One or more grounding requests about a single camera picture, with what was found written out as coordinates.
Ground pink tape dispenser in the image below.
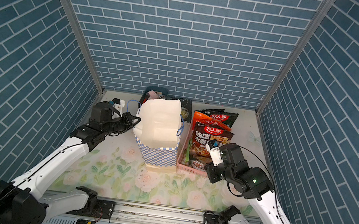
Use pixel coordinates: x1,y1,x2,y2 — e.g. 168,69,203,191
147,90,168,100

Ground teal storage bin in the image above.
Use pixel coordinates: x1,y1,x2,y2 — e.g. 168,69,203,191
139,86,169,104

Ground dark red fish seasoning packet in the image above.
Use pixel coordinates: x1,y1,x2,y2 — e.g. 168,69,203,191
185,121,236,175

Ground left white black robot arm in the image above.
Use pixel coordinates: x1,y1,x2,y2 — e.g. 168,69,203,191
0,99,141,224

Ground blue checkered paper bag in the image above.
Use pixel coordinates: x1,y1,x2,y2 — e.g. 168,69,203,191
133,99,184,174

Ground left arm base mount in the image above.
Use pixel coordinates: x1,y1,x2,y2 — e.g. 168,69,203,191
68,198,116,219

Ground black green seasoning packet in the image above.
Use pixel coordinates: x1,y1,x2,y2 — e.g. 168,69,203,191
196,108,239,128

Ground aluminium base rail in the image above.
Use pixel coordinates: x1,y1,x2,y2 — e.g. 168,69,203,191
15,185,296,224

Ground orange seasoning packet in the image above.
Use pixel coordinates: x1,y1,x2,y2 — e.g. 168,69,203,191
191,112,231,131

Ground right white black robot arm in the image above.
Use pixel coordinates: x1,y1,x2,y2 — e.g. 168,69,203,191
204,140,291,224

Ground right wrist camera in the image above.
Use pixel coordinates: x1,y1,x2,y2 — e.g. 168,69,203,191
206,139,223,166

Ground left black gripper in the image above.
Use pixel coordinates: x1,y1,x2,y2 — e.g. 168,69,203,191
100,108,142,140

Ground pink plastic basket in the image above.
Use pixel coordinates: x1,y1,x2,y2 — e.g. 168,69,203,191
177,131,212,177

